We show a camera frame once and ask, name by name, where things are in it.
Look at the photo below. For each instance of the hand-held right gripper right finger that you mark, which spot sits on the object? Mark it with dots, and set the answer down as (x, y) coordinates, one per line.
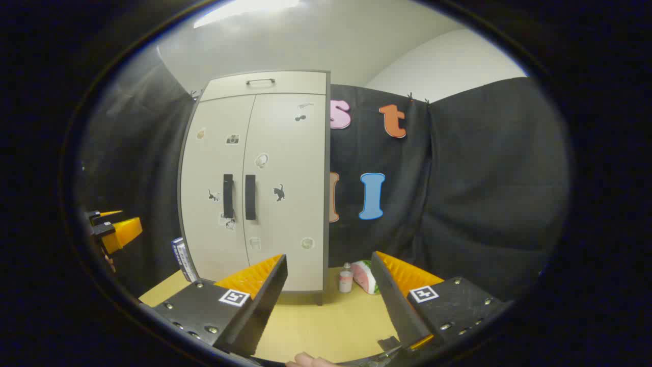
(395, 306)

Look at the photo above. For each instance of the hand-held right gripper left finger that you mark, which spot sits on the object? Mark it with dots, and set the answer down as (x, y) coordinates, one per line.
(265, 300)

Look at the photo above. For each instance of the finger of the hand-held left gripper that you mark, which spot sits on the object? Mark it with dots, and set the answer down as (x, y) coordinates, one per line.
(102, 214)
(122, 232)

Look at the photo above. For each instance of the camera sticker shoe cabinet door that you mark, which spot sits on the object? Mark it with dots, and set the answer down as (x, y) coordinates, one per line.
(214, 163)

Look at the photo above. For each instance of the white double-door shoe cabinet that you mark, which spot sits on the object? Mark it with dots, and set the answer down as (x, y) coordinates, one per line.
(327, 204)

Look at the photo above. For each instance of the headphone sticker shoe cabinet door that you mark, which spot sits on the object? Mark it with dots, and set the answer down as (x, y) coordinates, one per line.
(290, 153)

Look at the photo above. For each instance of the watermelon slice toy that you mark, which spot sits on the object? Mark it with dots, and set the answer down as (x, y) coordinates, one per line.
(365, 278)

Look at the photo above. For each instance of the small white bottle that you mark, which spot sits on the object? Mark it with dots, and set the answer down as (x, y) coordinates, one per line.
(346, 280)

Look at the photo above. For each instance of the light blue book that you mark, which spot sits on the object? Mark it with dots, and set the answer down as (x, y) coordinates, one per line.
(190, 270)

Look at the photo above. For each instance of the black backdrop cloth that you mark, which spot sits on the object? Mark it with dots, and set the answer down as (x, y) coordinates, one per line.
(484, 178)

